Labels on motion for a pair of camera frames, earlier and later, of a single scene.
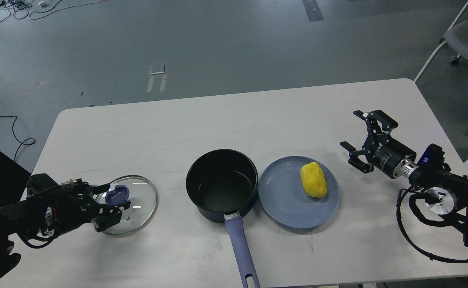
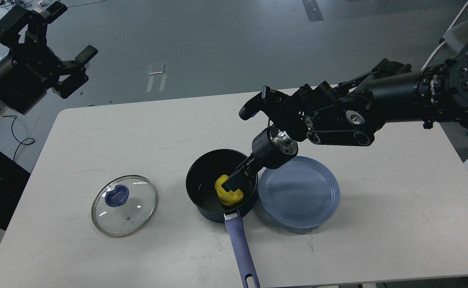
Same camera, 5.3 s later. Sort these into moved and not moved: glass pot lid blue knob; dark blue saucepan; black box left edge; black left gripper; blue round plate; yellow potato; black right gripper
Moved: black right gripper; black left gripper; yellow potato
Not moved: black box left edge; blue round plate; dark blue saucepan; glass pot lid blue knob
